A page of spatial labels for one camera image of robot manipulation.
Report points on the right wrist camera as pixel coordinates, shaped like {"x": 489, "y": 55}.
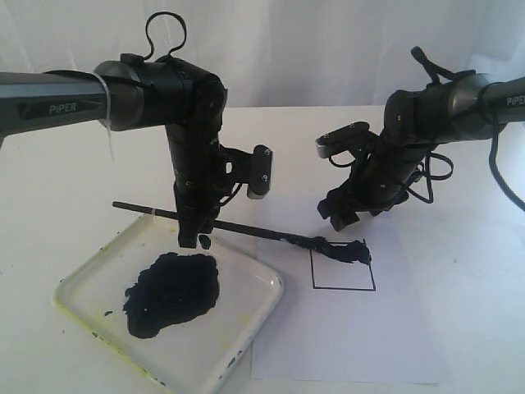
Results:
{"x": 356, "y": 138}

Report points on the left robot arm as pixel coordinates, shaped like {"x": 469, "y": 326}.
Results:
{"x": 130, "y": 94}

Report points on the white paint tray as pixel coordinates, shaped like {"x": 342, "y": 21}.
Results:
{"x": 191, "y": 357}

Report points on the white paper with square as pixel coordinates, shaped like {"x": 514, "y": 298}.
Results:
{"x": 346, "y": 322}

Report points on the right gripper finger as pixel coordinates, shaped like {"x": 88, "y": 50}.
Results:
{"x": 340, "y": 221}

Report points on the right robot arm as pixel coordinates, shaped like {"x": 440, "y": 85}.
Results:
{"x": 415, "y": 123}

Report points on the black paint blob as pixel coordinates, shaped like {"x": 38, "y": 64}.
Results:
{"x": 175, "y": 289}

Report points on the white background curtain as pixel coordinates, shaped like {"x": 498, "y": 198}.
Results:
{"x": 275, "y": 53}

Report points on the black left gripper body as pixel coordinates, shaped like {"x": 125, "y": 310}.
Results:
{"x": 207, "y": 178}

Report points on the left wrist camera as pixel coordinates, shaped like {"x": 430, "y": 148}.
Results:
{"x": 260, "y": 172}

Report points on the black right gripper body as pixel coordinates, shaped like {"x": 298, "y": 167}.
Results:
{"x": 378, "y": 179}

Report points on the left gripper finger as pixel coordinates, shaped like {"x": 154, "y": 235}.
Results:
{"x": 188, "y": 233}
{"x": 205, "y": 236}

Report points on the white zip tie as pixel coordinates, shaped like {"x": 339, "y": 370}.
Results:
{"x": 107, "y": 119}

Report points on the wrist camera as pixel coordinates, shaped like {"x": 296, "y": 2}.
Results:
{"x": 356, "y": 138}
{"x": 260, "y": 172}

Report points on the thin black paintbrush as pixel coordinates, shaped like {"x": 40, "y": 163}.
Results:
{"x": 352, "y": 252}

